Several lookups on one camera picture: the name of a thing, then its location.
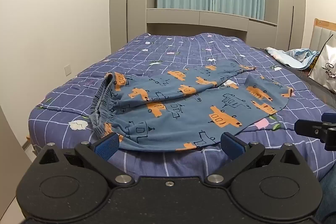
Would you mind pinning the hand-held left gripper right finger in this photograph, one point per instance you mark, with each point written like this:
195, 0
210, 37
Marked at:
231, 145

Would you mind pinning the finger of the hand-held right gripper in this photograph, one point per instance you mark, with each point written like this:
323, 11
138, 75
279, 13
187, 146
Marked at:
312, 128
329, 117

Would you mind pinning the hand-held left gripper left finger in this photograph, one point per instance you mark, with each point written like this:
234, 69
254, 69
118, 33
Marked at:
106, 146

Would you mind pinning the blue pants with orange print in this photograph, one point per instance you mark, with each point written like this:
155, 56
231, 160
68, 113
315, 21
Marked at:
183, 113

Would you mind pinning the white shopping bag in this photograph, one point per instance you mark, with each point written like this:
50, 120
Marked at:
326, 66

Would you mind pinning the light blue crumpled blanket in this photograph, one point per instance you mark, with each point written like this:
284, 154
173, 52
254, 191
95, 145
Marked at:
294, 56

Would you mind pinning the person's leg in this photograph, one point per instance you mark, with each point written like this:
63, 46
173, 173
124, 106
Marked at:
326, 200

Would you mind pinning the purple checked floral quilt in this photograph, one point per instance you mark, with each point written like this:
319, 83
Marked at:
170, 48

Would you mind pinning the padded headboard with wooden frame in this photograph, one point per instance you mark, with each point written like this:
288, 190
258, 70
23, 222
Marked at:
321, 35

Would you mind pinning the white wall socket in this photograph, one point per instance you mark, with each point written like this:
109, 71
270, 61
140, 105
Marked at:
67, 69

